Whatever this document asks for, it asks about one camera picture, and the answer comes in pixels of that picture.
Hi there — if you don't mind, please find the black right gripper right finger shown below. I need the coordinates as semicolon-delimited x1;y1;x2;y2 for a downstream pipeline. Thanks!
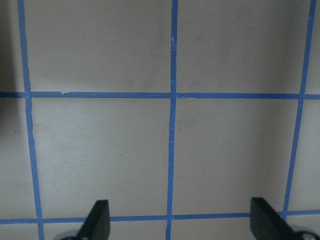
250;197;297;240

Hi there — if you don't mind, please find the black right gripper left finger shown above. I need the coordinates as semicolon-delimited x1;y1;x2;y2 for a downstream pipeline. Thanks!
76;200;111;240

